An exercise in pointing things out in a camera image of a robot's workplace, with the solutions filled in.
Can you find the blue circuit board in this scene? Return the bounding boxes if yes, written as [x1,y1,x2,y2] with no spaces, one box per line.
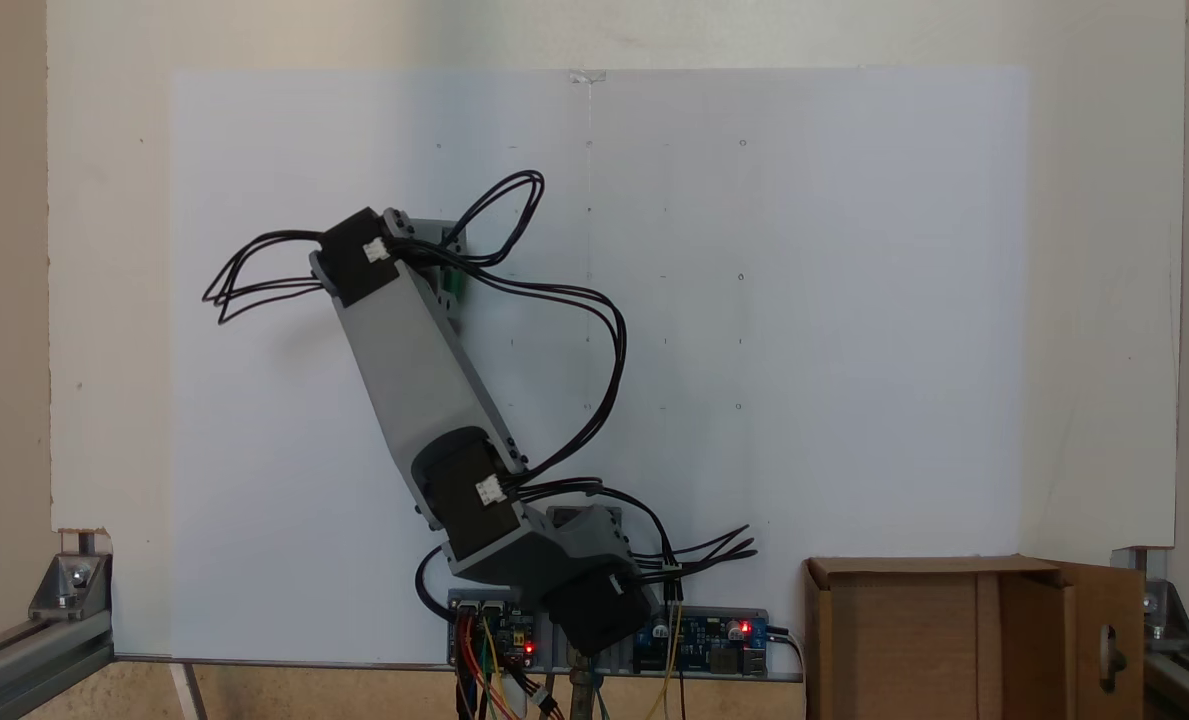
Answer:
[634,606,770,677]

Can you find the grey board mounting plate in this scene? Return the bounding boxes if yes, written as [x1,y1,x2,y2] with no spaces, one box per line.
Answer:
[448,588,806,684]

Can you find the brown cardboard box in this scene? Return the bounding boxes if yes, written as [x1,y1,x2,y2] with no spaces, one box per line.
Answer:
[804,555,1147,720]

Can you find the black servo cable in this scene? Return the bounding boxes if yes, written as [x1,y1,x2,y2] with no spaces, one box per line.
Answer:
[386,238,628,493]
[201,229,329,327]
[440,169,547,269]
[514,478,761,603]
[415,543,457,613]

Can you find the circuit board with jumper wires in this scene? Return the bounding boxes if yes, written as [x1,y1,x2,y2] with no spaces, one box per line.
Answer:
[449,590,540,669]

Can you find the coloured jumper wires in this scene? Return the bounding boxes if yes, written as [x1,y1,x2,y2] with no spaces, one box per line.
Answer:
[457,615,525,720]

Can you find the thin yellow wire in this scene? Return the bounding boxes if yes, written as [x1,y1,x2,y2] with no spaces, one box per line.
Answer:
[646,598,685,720]

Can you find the metal corner bracket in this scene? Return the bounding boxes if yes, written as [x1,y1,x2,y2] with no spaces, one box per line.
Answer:
[29,530,113,621]
[1112,546,1189,653]

